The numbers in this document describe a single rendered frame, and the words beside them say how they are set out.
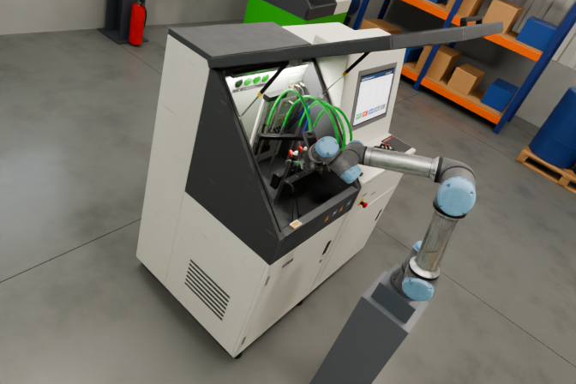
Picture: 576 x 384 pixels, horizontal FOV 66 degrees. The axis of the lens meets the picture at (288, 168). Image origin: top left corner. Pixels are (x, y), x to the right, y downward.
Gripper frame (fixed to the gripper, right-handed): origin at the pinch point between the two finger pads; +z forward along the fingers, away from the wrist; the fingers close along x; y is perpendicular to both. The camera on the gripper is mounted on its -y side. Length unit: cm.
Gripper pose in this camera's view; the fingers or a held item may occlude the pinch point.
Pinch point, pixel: (304, 158)
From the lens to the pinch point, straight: 189.7
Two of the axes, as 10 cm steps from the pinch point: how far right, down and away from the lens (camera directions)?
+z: -2.0, 1.6, 9.7
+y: 1.1, 9.8, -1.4
